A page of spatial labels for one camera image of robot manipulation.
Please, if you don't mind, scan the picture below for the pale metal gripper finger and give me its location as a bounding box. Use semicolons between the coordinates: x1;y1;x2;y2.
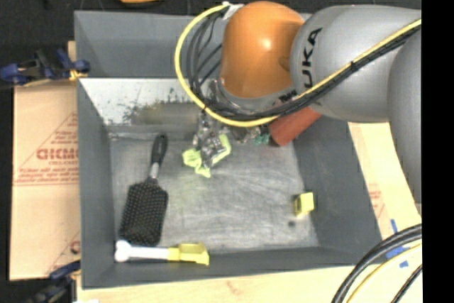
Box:
210;136;230;158
199;145;218;170

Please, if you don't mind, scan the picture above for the white toy bone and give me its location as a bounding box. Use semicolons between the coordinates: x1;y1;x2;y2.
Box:
113;239;171;264

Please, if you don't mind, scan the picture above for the brown cardboard board, red print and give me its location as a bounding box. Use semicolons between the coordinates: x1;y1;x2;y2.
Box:
9;40;422;303

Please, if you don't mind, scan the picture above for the red-orange cylinder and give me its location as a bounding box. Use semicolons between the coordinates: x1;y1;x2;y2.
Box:
268;106;322;148

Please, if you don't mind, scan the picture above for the yellow-green cloth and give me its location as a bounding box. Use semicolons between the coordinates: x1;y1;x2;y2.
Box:
181;133;232;179

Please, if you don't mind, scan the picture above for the grey metal bin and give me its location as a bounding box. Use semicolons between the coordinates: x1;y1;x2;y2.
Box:
73;9;386;288

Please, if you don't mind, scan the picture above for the small yellow box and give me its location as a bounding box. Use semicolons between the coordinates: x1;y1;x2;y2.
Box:
292;192;316;216

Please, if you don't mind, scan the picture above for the black hairbrush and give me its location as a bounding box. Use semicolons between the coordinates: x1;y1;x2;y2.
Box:
118;133;170;248

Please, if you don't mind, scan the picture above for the yellow plastic clip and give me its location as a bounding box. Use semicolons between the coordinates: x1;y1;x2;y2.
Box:
167;241;211;267

